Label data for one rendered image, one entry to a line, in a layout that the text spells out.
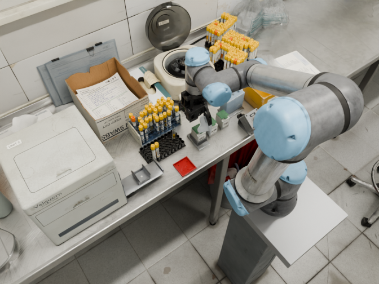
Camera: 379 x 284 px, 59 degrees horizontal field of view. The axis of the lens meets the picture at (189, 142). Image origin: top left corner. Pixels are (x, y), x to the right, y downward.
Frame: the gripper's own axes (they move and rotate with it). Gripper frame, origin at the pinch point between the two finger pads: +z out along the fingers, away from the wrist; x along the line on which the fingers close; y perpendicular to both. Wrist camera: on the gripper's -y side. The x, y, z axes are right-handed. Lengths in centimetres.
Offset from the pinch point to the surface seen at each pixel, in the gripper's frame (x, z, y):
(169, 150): -2.0, 10.4, 13.1
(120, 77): -46.7, 6.7, 9.5
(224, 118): 0.7, 5.3, -12.7
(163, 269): 13, 99, 32
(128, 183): 2.8, 7.9, 34.7
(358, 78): -20, 100, -193
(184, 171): 8.6, 11.7, 13.4
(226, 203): 5, 90, -21
